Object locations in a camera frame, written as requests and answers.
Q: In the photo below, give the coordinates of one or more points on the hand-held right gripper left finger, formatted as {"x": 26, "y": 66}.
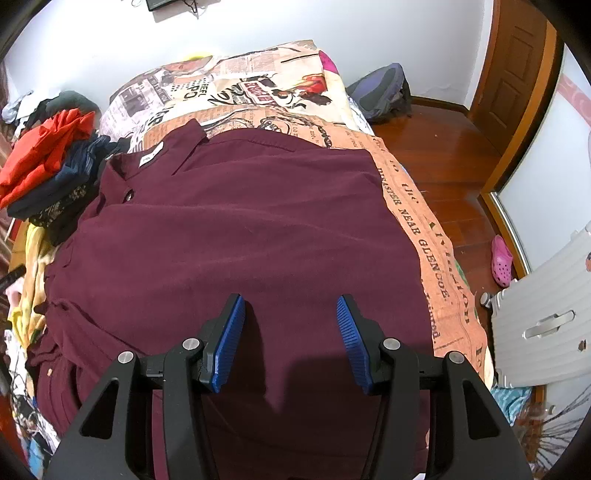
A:
{"x": 228, "y": 341}

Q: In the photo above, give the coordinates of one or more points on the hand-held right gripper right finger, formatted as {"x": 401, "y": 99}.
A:
{"x": 353, "y": 344}

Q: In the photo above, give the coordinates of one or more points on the maroon button-up shirt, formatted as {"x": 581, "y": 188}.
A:
{"x": 231, "y": 221}

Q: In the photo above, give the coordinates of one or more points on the printed newspaper-pattern blanket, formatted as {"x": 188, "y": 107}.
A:
{"x": 415, "y": 203}

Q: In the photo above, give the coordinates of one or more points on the light blue striped cloth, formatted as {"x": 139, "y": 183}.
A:
{"x": 510, "y": 401}

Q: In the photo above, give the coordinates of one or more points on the pink rubber clog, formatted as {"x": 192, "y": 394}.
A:
{"x": 501, "y": 258}

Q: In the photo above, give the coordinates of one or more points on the white hard-shell suitcase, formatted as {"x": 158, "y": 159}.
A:
{"x": 545, "y": 300}

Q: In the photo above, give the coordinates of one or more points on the yellow garment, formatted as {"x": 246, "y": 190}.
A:
{"x": 32, "y": 258}

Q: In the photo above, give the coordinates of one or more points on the folded navy garments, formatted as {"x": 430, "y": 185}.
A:
{"x": 69, "y": 182}

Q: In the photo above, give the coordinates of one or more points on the grey backpack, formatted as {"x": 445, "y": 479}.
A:
{"x": 381, "y": 90}

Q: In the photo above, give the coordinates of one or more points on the folded red garment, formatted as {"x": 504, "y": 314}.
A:
{"x": 41, "y": 150}

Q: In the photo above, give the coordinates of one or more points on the white sliding wardrobe door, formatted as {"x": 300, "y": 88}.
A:
{"x": 554, "y": 161}

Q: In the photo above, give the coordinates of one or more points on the yellow plastic seat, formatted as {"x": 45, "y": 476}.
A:
{"x": 198, "y": 58}

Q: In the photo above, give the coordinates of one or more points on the dark grey cloth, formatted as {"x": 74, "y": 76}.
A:
{"x": 69, "y": 102}

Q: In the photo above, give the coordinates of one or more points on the white crumpled cloth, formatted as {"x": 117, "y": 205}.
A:
{"x": 16, "y": 108}

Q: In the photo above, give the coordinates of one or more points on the wooden door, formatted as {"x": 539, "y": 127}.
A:
{"x": 512, "y": 64}

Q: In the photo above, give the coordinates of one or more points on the small black wall monitor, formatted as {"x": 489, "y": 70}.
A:
{"x": 161, "y": 3}

